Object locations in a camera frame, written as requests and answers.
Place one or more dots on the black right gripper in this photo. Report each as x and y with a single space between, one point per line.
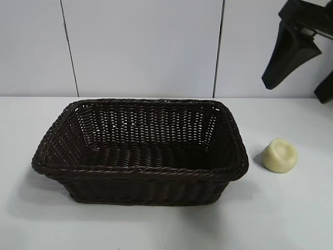
312 15

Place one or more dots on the pale yellow egg yolk pastry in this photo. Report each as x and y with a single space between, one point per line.
279 156

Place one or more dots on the dark brown wicker basket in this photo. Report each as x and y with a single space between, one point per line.
140 182

